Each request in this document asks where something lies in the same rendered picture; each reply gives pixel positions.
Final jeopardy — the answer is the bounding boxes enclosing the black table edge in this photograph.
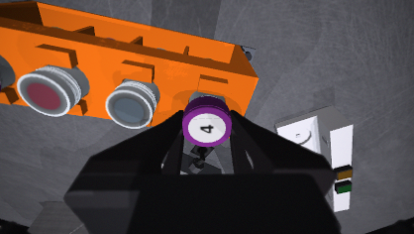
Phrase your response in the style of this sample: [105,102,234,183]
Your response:
[0,217,414,234]

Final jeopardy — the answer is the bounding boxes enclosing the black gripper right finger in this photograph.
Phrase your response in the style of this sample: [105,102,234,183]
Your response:
[230,110,337,196]

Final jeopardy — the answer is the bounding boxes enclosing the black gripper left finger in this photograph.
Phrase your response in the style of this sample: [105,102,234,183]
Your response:
[79,110,184,175]

